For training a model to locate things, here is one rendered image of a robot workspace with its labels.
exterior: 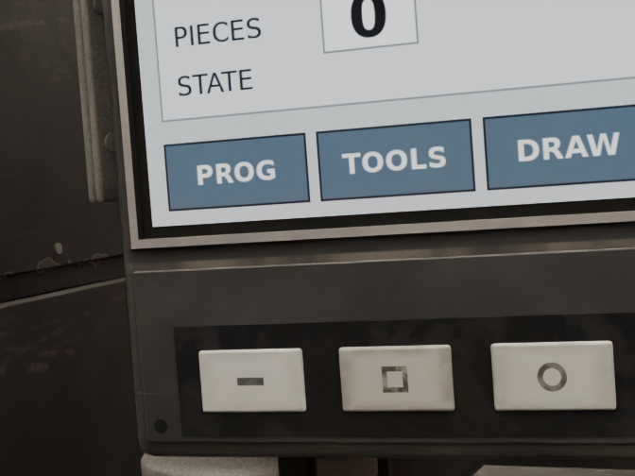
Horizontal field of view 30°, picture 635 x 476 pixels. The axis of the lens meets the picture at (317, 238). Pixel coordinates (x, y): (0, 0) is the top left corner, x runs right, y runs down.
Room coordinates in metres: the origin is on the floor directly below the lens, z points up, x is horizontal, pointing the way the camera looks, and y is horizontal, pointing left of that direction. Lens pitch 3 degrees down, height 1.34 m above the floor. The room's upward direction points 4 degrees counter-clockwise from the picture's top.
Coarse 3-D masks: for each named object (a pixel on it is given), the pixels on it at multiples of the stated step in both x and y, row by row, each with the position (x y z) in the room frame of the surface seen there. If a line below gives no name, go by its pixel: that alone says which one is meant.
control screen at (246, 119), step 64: (192, 0) 0.40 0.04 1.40; (256, 0) 0.39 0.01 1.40; (448, 0) 0.37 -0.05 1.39; (512, 0) 0.37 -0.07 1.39; (576, 0) 0.36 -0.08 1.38; (192, 64) 0.40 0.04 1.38; (256, 64) 0.40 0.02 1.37; (320, 64) 0.39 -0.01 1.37; (384, 64) 0.38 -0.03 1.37; (448, 64) 0.37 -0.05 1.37; (512, 64) 0.37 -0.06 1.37; (576, 64) 0.36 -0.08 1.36; (192, 128) 0.40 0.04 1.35; (256, 128) 0.40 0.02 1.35; (320, 128) 0.39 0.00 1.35; (384, 128) 0.38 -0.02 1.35; (448, 128) 0.38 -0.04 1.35; (512, 128) 0.37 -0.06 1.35; (576, 128) 0.36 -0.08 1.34; (192, 192) 0.40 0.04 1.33; (256, 192) 0.40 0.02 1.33; (320, 192) 0.39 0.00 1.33; (384, 192) 0.38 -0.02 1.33; (448, 192) 0.38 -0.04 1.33; (512, 192) 0.37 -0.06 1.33; (576, 192) 0.36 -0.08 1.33
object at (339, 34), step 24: (336, 0) 0.39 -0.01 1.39; (360, 0) 0.38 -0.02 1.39; (384, 0) 0.38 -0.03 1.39; (408, 0) 0.38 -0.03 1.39; (336, 24) 0.39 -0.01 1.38; (360, 24) 0.38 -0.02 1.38; (384, 24) 0.38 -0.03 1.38; (408, 24) 0.38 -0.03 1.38; (336, 48) 0.39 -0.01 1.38; (360, 48) 0.38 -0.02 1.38
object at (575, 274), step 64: (128, 0) 0.41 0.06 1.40; (128, 64) 0.41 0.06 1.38; (128, 128) 0.41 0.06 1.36; (128, 192) 0.41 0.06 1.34; (128, 256) 0.41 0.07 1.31; (192, 256) 0.40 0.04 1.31; (256, 256) 0.40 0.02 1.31; (320, 256) 0.39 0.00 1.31; (384, 256) 0.38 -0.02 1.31; (448, 256) 0.37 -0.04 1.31; (512, 256) 0.37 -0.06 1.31; (576, 256) 0.36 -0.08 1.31; (192, 320) 0.40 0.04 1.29; (256, 320) 0.39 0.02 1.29; (320, 320) 0.39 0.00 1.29; (384, 320) 0.38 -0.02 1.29; (448, 320) 0.37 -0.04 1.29; (512, 320) 0.37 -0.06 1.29; (576, 320) 0.36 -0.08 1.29; (192, 384) 0.40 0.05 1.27; (256, 384) 0.39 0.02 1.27; (320, 384) 0.39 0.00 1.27; (384, 384) 0.38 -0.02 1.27; (448, 384) 0.37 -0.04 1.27; (512, 384) 0.37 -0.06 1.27; (576, 384) 0.36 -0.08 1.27; (192, 448) 0.41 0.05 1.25; (256, 448) 0.40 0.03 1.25; (320, 448) 0.39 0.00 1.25; (384, 448) 0.38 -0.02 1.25; (448, 448) 0.38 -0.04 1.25; (512, 448) 0.37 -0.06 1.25; (576, 448) 0.36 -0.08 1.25
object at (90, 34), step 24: (96, 0) 0.54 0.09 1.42; (96, 24) 0.54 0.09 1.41; (96, 48) 0.54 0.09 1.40; (96, 72) 0.54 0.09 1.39; (96, 96) 0.54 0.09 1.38; (96, 120) 0.54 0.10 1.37; (96, 144) 0.54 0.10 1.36; (96, 168) 0.54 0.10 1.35; (96, 192) 0.54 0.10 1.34; (144, 456) 0.57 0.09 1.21; (168, 456) 0.54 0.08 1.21
